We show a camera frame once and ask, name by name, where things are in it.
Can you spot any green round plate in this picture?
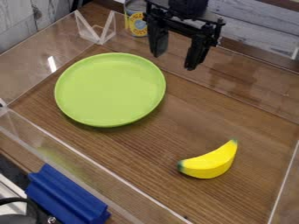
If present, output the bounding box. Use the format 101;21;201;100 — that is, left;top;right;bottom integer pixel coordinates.
53;52;165;128

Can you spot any blue plastic block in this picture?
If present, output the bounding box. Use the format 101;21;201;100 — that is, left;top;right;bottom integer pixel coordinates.
25;164;110;224

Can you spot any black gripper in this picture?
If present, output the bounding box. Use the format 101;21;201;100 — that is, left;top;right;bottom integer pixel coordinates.
144;0;225;71

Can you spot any black cable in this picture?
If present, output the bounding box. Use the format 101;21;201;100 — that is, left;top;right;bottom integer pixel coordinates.
0;197;52;224

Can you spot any clear acrylic triangle bracket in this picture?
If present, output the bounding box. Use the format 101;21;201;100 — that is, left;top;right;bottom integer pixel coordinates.
74;10;116;46

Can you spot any clear acrylic tray wall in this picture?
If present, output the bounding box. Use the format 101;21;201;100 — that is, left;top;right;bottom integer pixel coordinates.
0;99;192;224

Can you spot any yellow toy banana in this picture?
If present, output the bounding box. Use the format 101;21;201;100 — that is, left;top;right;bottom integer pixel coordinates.
177;139;238;179

